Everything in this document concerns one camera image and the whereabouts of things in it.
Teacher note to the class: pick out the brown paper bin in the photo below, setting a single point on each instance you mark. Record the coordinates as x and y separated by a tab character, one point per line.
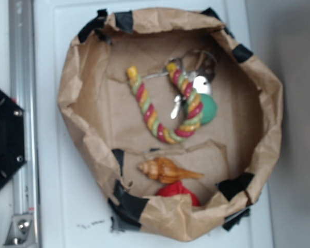
237	151

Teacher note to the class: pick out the orange conch seashell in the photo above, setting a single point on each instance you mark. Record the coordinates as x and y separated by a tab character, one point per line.
166	171

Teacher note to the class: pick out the green round disc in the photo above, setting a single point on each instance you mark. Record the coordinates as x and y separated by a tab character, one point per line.
209	109

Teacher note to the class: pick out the red plastic object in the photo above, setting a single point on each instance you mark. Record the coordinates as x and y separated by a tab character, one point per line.
177	188

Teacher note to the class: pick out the silver key bunch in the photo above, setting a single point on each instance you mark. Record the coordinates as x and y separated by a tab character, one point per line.
201	76

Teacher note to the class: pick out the white tray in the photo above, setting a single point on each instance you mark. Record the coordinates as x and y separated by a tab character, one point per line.
74	211

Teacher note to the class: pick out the multicolored twisted rope toy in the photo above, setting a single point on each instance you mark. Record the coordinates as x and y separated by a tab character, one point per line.
150	114

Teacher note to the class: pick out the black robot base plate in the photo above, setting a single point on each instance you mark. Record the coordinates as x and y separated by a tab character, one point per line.
12	144

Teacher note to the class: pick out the aluminium extrusion rail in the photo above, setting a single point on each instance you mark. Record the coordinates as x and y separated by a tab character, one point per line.
24	230

